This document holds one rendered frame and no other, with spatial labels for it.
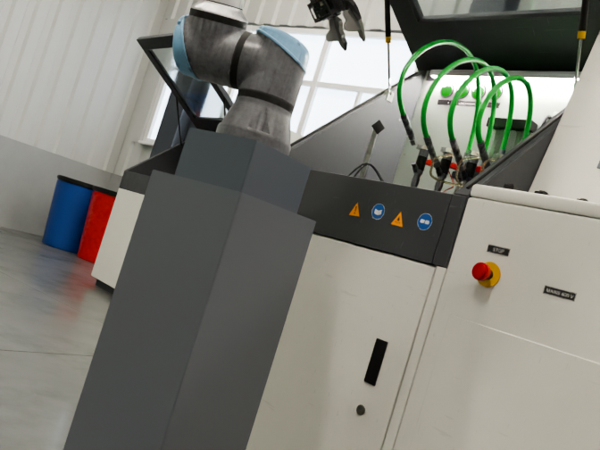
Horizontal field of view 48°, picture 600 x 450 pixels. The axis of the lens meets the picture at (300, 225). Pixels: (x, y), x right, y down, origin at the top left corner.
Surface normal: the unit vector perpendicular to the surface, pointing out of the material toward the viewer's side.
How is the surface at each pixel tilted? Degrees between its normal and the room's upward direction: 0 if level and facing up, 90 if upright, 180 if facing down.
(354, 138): 90
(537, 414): 90
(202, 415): 90
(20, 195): 90
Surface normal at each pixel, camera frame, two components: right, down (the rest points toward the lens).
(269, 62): -0.13, -0.08
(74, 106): 0.77, 0.22
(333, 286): -0.68, -0.24
